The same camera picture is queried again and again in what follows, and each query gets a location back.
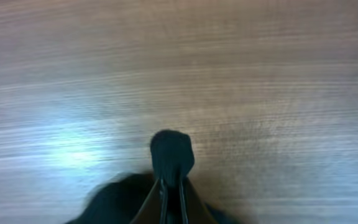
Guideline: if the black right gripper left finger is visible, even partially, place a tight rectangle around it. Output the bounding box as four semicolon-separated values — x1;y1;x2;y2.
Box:
130;179;168;224

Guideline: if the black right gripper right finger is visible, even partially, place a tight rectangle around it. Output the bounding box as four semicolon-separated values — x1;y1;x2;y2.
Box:
179;178;218;224

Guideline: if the black t-shirt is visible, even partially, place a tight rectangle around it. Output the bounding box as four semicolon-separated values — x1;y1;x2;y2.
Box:
67;129;236;224

